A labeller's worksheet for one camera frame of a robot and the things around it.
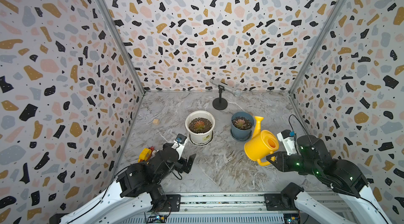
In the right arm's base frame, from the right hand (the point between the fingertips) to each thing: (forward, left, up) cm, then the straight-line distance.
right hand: (267, 158), depth 63 cm
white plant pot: (+24, +30, -13) cm, 41 cm away
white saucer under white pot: (+17, +28, -23) cm, 40 cm away
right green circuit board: (-17, -14, -26) cm, 34 cm away
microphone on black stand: (+49, +18, -23) cm, 57 cm away
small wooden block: (+31, +60, -20) cm, 71 cm away
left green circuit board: (-19, +47, -24) cm, 56 cm away
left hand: (+4, +33, -3) cm, 33 cm away
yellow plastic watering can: (+4, +2, +5) cm, 7 cm away
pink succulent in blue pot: (+27, +7, -15) cm, 31 cm away
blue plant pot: (+22, +4, -18) cm, 29 cm away
